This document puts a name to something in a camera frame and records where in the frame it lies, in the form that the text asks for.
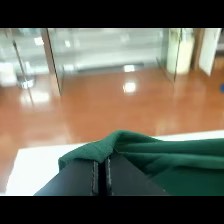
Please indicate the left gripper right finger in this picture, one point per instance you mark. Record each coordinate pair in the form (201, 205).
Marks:
(130, 180)

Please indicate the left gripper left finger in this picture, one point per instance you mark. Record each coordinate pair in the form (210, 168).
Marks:
(76, 180)

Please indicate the dark green T-shirt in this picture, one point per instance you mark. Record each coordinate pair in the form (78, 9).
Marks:
(173, 160)

